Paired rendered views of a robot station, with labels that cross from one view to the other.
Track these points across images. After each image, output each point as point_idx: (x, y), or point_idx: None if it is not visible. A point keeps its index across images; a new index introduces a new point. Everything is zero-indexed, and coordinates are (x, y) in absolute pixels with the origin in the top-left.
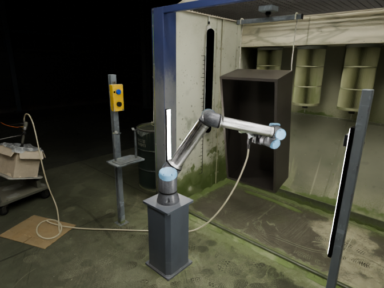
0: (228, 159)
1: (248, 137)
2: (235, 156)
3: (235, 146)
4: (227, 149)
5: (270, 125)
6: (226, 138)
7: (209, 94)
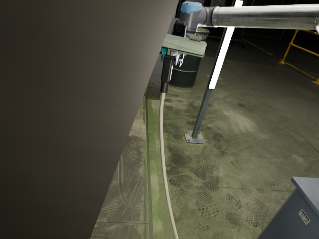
0: (75, 225)
1: (176, 62)
2: (13, 227)
3: (8, 196)
4: (88, 196)
5: (201, 8)
6: (98, 157)
7: None
